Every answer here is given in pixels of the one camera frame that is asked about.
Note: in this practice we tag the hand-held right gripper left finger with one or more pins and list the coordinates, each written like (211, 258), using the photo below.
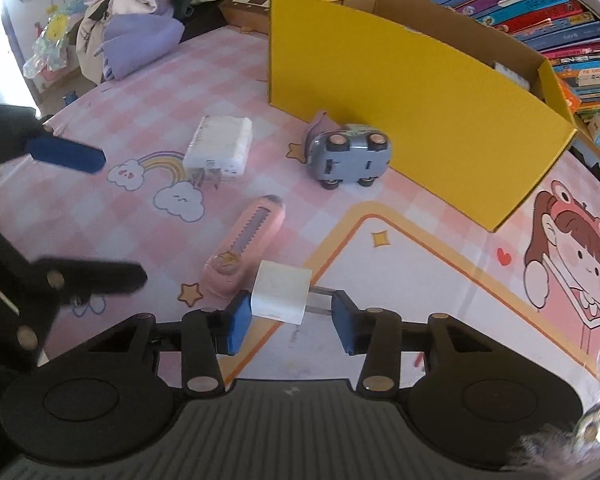
(236, 327)

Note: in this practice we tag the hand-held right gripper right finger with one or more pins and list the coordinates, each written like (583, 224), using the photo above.
(344, 332)

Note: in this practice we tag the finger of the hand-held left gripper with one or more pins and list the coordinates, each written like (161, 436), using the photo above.
(100, 277)
(65, 154)

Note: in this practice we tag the white cube charger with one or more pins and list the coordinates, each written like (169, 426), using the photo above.
(280, 292)

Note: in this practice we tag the yellow cardboard box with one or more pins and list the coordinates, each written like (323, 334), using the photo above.
(430, 125)

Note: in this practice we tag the pink utility knife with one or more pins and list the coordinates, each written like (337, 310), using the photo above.
(245, 240)

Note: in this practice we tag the pink checked printed tablecloth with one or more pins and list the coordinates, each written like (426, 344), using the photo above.
(430, 285)

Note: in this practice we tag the colourful plastic bag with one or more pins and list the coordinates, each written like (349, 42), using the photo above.
(50, 50)

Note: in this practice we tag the lavender garment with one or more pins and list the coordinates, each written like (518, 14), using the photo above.
(135, 40)

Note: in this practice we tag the white wrapped charger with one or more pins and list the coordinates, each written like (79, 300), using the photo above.
(220, 142)

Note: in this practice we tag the grey toy car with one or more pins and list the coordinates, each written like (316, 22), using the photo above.
(347, 157)

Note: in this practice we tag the small white packet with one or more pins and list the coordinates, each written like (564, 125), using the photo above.
(512, 76)

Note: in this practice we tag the row of colourful books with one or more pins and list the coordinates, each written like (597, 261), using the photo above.
(555, 15)

